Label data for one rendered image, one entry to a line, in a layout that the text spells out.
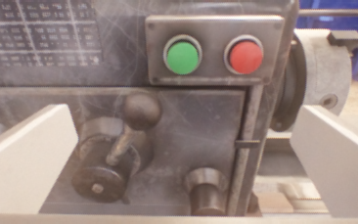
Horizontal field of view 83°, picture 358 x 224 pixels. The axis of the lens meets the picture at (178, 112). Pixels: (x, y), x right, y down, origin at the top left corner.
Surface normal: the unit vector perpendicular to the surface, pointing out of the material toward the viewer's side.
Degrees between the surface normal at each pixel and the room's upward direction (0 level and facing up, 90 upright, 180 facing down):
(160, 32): 90
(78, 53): 90
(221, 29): 90
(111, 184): 90
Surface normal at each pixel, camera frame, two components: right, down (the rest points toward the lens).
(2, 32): -0.02, 0.51
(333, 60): -0.02, -0.23
